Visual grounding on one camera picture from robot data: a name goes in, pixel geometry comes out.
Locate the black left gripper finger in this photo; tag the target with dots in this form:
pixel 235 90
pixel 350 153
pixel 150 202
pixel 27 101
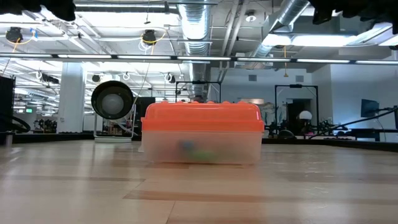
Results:
pixel 62 9

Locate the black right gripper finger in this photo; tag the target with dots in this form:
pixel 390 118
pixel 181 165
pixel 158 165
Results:
pixel 323 9

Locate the clear box with orange lid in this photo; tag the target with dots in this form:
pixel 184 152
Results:
pixel 202 118

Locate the white pillar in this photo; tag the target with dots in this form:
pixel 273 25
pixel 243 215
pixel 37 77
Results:
pixel 71 93

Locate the dark computer monitor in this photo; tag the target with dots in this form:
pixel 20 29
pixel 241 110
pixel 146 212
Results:
pixel 370 108

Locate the long ceiling light bar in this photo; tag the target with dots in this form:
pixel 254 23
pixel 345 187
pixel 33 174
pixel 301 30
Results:
pixel 155 57

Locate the white spotlight lamp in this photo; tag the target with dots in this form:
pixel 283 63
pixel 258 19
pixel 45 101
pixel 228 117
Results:
pixel 112 104

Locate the white globe lamp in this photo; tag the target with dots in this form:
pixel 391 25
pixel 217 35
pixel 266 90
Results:
pixel 305 115

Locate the dark upright screen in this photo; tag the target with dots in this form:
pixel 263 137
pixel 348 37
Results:
pixel 141 104

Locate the silver ventilation duct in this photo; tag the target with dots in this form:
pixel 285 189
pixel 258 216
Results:
pixel 289 12
pixel 194 31

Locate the black frame stand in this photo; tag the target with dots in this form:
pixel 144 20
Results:
pixel 199 82
pixel 295 86

